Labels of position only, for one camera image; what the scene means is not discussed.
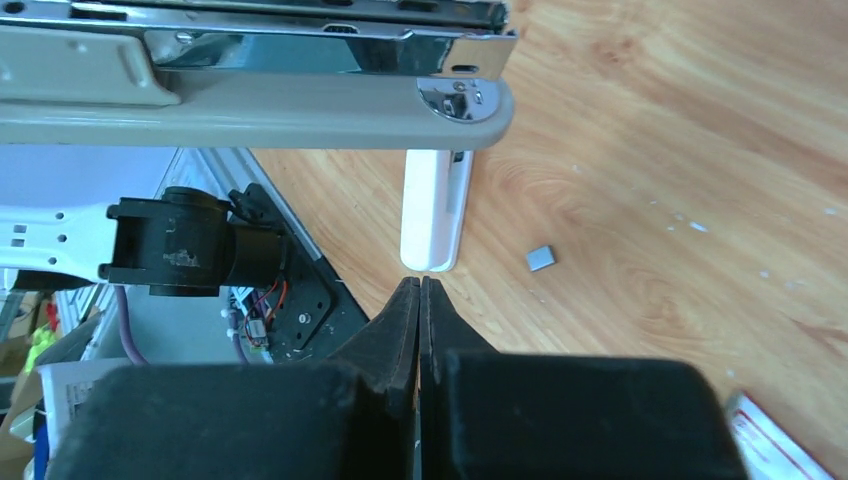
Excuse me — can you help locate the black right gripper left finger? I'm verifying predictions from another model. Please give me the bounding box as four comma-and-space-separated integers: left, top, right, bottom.
46, 277, 421, 479

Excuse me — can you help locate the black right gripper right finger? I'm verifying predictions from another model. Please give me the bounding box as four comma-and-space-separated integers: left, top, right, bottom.
419, 278, 748, 479

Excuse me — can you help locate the small grey staple strip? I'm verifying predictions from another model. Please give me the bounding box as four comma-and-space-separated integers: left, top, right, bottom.
526, 245, 556, 272

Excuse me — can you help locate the grey stapler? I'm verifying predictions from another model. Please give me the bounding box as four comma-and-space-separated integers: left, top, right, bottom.
1, 1, 518, 150

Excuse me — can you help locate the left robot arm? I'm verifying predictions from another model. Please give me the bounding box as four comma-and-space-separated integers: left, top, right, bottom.
1, 186, 287, 297

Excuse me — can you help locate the white stapler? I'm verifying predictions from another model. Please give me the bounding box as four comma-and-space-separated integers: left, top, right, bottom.
400, 150, 474, 272

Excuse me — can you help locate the red white staple box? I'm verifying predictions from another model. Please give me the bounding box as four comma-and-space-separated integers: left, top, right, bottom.
726, 390, 836, 480

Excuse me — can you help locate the white cardboard box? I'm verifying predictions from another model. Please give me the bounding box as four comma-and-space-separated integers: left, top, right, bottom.
36, 358, 132, 458

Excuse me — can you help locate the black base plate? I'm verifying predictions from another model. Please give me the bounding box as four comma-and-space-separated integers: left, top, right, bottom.
229, 183, 368, 363

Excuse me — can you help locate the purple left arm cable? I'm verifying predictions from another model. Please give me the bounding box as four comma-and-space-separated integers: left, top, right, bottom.
113, 284, 150, 367

